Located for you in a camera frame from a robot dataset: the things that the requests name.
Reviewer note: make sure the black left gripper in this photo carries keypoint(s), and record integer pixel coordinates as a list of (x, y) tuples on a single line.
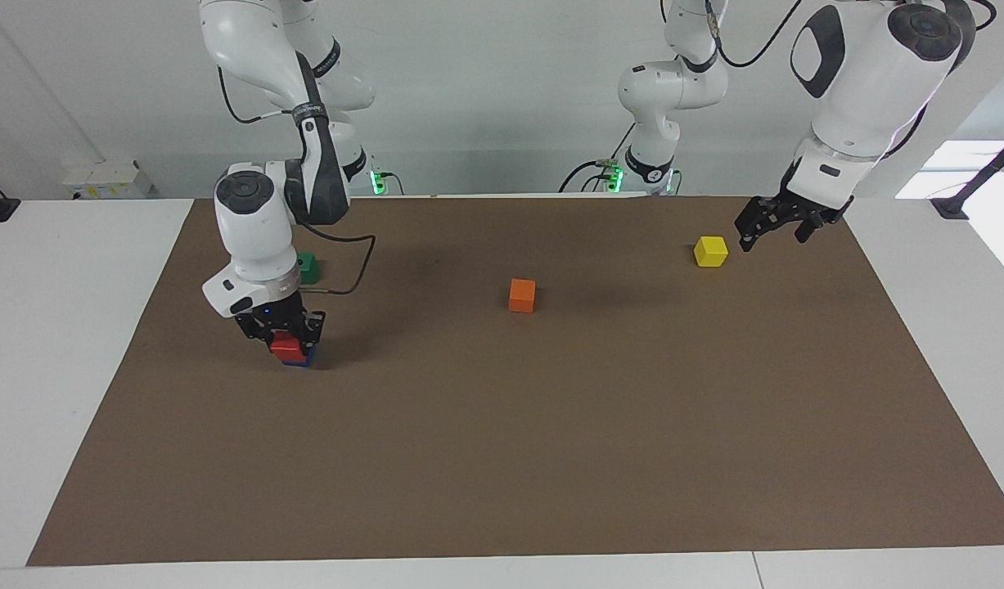
[(808, 203)]

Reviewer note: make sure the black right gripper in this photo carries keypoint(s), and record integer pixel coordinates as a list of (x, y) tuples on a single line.
[(281, 315)]

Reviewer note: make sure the red wooden block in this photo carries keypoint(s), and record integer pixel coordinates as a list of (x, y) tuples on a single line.
[(287, 348)]

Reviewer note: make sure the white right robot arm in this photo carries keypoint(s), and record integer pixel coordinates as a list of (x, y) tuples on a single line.
[(252, 221)]

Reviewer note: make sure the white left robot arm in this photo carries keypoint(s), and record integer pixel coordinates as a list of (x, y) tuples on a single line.
[(862, 90)]

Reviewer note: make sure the blue wooden block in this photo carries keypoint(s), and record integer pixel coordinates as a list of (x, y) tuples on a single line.
[(303, 360)]

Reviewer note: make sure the green wooden block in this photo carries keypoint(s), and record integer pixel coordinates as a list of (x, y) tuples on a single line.
[(309, 266)]

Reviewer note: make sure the yellow wooden block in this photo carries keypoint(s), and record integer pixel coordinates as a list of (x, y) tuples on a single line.
[(710, 251)]

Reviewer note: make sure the orange wooden block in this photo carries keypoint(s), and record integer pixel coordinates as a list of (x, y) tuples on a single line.
[(522, 295)]

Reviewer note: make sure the white box with yellow label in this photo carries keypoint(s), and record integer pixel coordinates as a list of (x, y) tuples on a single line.
[(109, 180)]

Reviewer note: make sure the brown paper mat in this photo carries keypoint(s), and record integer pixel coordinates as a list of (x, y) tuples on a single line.
[(502, 450)]

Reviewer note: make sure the black camera stand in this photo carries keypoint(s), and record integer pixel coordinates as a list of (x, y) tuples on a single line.
[(956, 206)]

